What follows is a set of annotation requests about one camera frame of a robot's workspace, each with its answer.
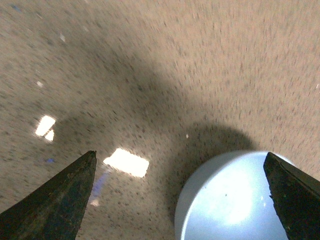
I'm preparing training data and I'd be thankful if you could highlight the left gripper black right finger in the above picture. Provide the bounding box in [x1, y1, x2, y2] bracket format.
[263, 152, 320, 240]

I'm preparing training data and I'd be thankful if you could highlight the blue bowl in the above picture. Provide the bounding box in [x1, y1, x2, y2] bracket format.
[174, 150, 287, 240]

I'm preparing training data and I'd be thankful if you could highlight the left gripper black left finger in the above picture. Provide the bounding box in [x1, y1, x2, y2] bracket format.
[0, 150, 97, 240]

